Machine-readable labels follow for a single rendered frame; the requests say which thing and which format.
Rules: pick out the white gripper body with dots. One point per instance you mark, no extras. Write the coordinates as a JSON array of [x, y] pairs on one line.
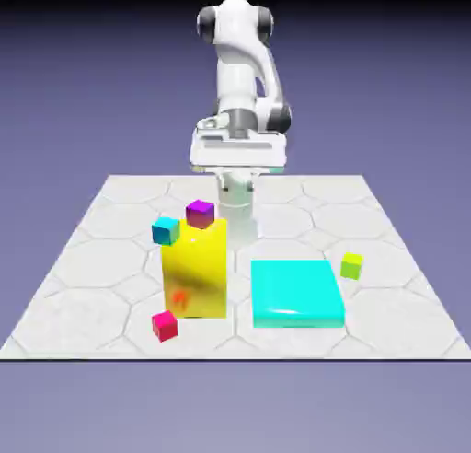
[[239, 154]]

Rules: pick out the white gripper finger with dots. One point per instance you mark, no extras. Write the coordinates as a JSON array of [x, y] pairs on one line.
[[251, 182], [224, 182]]

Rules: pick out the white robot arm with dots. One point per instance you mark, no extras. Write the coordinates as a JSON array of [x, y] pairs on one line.
[[239, 55]]

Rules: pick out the small purple cube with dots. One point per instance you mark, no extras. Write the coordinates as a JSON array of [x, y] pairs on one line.
[[200, 213]]

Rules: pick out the small teal cube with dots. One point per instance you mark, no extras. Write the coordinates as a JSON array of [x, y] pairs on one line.
[[165, 231]]

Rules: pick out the small lime green cube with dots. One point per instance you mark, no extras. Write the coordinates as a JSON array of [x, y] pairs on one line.
[[351, 266]]

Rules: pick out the small red cube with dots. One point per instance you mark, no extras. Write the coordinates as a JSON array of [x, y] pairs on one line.
[[165, 326]]

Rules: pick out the large yellow box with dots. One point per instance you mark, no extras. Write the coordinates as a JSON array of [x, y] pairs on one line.
[[195, 272]]

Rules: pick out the large cyan box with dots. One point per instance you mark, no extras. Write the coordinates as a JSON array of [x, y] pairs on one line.
[[296, 291]]

